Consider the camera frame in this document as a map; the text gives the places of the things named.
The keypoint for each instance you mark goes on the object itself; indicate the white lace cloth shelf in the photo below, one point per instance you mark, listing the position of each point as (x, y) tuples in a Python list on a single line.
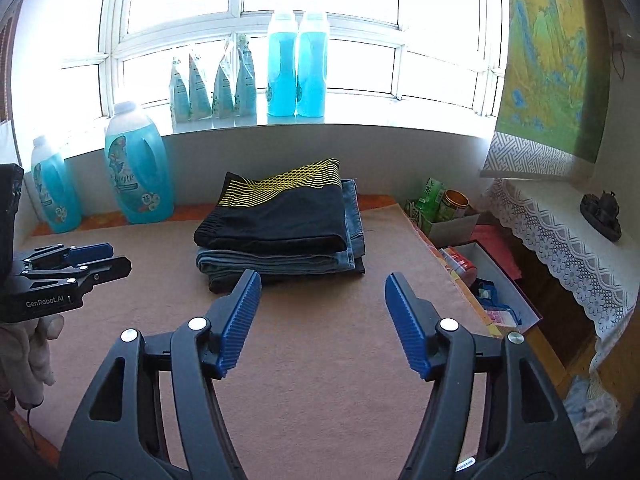
[(560, 240)]

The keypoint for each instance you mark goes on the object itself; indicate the detergent refill pouch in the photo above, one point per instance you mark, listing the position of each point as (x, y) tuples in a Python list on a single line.
[(246, 85), (200, 90), (224, 90), (180, 95)]

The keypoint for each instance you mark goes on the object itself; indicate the black pants with yellow pattern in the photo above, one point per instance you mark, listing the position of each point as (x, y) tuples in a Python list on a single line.
[(280, 215)]

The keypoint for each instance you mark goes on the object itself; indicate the large blue detergent jug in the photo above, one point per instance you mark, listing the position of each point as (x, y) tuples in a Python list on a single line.
[(137, 175)]

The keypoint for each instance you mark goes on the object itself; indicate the tall blue liquid bottle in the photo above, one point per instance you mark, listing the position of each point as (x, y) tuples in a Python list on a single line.
[(312, 70), (281, 70)]

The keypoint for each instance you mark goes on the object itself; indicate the open box with white lining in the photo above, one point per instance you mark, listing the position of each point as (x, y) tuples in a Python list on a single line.
[(515, 295)]

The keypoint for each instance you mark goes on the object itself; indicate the person's left hand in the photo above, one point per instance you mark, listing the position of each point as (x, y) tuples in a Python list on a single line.
[(27, 355)]

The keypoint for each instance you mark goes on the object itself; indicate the round metal tin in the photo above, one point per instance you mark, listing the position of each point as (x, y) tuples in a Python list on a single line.
[(455, 204)]

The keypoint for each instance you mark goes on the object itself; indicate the white window frame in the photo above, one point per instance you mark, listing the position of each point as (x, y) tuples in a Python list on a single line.
[(235, 10)]

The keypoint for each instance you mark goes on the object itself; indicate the landscape wall scroll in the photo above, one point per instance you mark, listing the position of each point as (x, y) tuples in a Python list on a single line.
[(545, 60)]

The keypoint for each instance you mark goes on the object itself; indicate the pink packet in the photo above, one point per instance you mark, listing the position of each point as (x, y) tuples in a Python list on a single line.
[(502, 319)]

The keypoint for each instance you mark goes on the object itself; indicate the dark teapot figurine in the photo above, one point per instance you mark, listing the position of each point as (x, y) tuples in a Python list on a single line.
[(602, 212)]

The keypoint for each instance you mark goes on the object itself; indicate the orange floral sheet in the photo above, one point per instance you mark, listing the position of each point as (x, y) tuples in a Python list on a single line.
[(435, 255)]

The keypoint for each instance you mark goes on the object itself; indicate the small blue detergent jug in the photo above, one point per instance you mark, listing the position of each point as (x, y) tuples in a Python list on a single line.
[(55, 195)]

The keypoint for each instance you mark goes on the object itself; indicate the folded blue jeans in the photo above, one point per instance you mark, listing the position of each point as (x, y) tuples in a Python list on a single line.
[(300, 262)]

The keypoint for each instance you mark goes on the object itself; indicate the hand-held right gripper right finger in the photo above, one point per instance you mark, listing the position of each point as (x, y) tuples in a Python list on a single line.
[(407, 330)]

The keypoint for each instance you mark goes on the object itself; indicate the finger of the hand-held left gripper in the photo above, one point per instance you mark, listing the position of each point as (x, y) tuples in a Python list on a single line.
[(87, 253), (105, 269)]

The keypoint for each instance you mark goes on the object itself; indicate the pale crumpled cloth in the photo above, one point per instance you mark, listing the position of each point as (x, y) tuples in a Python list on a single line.
[(592, 410)]

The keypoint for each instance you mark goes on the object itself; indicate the white cardboard box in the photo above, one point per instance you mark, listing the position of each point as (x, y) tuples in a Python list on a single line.
[(450, 232)]

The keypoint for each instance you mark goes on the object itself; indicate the pink cloth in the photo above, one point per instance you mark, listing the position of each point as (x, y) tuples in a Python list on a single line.
[(495, 247)]

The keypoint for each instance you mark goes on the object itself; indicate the green tea box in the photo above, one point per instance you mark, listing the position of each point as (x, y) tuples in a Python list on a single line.
[(431, 197)]

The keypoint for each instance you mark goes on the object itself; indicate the folded dark grey pants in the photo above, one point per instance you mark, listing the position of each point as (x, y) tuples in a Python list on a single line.
[(220, 285)]

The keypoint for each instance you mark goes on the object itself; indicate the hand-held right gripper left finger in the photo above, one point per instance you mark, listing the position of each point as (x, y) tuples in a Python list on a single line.
[(240, 320)]

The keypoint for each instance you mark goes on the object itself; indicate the blue packet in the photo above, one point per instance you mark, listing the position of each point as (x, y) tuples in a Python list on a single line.
[(485, 292)]

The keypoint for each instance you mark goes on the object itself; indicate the red can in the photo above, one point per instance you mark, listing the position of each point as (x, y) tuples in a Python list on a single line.
[(460, 262)]

